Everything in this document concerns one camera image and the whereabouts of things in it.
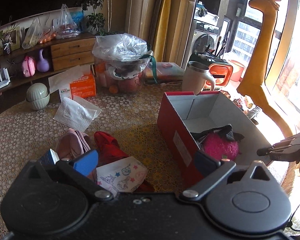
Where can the beige standing air conditioner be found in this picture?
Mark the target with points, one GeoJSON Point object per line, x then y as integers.
{"type": "Point", "coordinates": [137, 5]}

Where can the green ribbon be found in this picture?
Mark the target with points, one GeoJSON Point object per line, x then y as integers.
{"type": "Point", "coordinates": [153, 67]}

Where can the pink fluffy plush strawberry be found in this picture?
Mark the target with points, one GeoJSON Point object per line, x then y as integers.
{"type": "Point", "coordinates": [220, 147]}

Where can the white photo frame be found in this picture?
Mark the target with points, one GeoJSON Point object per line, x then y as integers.
{"type": "Point", "coordinates": [15, 38]}

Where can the red cloth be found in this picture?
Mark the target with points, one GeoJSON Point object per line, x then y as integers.
{"type": "Point", "coordinates": [107, 146]}

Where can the plant in black vase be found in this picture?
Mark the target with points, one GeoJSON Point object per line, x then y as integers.
{"type": "Point", "coordinates": [6, 48]}

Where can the blue pack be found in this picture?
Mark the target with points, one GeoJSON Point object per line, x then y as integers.
{"type": "Point", "coordinates": [78, 16]}

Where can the small orange fruit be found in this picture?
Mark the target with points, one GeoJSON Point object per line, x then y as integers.
{"type": "Point", "coordinates": [113, 89]}

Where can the pink slipper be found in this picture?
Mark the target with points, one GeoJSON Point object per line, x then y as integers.
{"type": "Point", "coordinates": [72, 142]}

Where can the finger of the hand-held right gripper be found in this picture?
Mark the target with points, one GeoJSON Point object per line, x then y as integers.
{"type": "Point", "coordinates": [293, 140]}
{"type": "Point", "coordinates": [277, 155]}

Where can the crumpled brown snack wrapper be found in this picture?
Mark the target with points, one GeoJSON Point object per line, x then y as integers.
{"type": "Point", "coordinates": [241, 103]}

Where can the wooden tv cabinet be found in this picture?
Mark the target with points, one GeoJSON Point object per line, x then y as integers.
{"type": "Point", "coordinates": [72, 47]}

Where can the green ribbed jar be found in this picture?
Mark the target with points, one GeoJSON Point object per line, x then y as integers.
{"type": "Point", "coordinates": [37, 97]}

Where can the white cartoon print diaper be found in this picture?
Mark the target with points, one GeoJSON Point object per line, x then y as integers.
{"type": "Point", "coordinates": [122, 175]}

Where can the yellow giraffe plush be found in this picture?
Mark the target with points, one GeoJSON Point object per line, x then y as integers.
{"type": "Point", "coordinates": [260, 55]}

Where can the small blue box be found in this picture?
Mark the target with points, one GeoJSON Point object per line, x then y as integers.
{"type": "Point", "coordinates": [48, 157]}

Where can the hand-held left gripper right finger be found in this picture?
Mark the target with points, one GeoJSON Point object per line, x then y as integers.
{"type": "Point", "coordinates": [205, 159]}

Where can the white washing machine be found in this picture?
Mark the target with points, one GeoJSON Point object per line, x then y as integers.
{"type": "Point", "coordinates": [205, 45]}

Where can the black remote control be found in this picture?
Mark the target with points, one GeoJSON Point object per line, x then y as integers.
{"type": "Point", "coordinates": [255, 112]}

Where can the red plastic basin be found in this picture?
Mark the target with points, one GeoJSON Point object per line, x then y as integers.
{"type": "Point", "coordinates": [236, 70]}

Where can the clear plastic storage box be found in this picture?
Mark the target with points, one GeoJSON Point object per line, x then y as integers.
{"type": "Point", "coordinates": [170, 72]}

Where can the white folded tissue paper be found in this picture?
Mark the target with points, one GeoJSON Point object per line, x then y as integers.
{"type": "Point", "coordinates": [75, 112]}

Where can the clear plastic bag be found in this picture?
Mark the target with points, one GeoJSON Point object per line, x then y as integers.
{"type": "Point", "coordinates": [120, 46]}

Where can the glass bowl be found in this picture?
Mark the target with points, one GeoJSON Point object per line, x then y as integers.
{"type": "Point", "coordinates": [135, 66]}

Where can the white router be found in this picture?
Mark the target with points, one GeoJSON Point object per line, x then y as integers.
{"type": "Point", "coordinates": [0, 82]}

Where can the pink round toy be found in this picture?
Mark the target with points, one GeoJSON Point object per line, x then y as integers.
{"type": "Point", "coordinates": [28, 67]}

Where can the plastic bag of vegetables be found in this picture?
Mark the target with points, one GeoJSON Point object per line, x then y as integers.
{"type": "Point", "coordinates": [32, 36]}

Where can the purple gourd toy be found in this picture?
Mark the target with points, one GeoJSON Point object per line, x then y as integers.
{"type": "Point", "coordinates": [43, 63]}

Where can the orange tissue box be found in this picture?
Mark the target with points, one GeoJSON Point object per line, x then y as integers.
{"type": "Point", "coordinates": [83, 87]}
{"type": "Point", "coordinates": [65, 77]}

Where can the orange black toolbox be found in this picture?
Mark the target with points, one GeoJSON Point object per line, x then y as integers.
{"type": "Point", "coordinates": [221, 73]}

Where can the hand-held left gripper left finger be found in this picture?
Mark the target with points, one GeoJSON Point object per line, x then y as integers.
{"type": "Point", "coordinates": [86, 162]}

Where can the pile of orange fruits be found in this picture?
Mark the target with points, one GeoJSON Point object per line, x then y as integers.
{"type": "Point", "coordinates": [48, 36]}

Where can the yellow curtain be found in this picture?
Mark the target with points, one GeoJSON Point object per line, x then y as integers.
{"type": "Point", "coordinates": [162, 17]}

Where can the red shoe box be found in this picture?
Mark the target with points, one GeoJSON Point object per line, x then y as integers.
{"type": "Point", "coordinates": [175, 120]}

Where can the white plastic bag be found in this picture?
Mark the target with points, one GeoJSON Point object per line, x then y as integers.
{"type": "Point", "coordinates": [66, 22]}

